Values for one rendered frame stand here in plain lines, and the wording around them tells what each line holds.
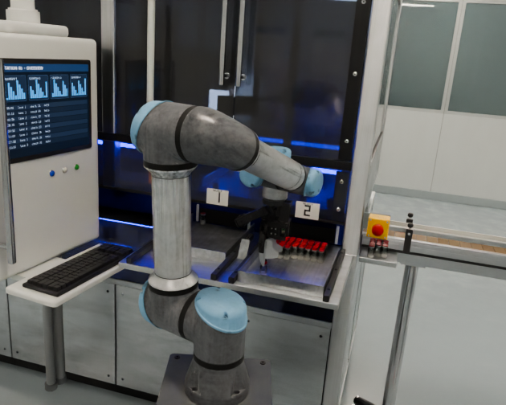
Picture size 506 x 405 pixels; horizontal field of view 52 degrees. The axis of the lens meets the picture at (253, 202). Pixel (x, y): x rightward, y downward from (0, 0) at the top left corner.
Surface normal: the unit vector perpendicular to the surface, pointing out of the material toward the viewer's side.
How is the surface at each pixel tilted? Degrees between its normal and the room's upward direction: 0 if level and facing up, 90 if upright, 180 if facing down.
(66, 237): 90
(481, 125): 90
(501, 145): 90
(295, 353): 90
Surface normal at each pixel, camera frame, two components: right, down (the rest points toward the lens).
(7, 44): 0.92, 0.17
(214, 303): 0.18, -0.92
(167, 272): -0.18, 0.32
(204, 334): -0.55, 0.20
